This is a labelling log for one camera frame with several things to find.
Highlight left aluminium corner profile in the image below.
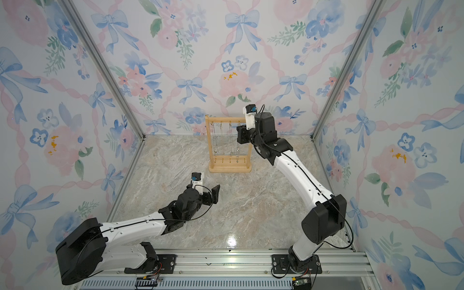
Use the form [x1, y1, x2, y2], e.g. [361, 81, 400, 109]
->
[58, 0, 146, 141]

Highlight right aluminium corner profile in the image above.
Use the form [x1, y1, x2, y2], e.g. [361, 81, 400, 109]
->
[311, 0, 384, 143]

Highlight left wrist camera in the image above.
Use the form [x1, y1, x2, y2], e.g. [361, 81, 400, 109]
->
[191, 172, 204, 194]

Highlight green circuit board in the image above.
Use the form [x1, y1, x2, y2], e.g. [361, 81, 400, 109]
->
[291, 277, 312, 290]

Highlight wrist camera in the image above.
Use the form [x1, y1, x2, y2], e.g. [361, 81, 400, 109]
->
[243, 104, 257, 130]
[191, 172, 204, 194]

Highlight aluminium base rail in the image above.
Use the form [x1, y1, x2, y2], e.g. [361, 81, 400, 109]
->
[69, 249, 380, 290]

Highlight wooden jewelry display stand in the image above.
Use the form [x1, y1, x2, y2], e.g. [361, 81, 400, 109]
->
[205, 116, 253, 174]

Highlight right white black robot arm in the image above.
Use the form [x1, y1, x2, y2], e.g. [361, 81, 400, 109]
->
[237, 105, 350, 274]

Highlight aluminium corner profile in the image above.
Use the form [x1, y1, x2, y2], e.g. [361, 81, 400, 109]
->
[311, 0, 384, 143]
[58, 0, 146, 141]

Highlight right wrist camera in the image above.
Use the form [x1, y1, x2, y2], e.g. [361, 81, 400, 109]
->
[243, 104, 257, 130]

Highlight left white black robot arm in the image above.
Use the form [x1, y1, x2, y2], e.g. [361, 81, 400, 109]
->
[56, 184, 221, 286]

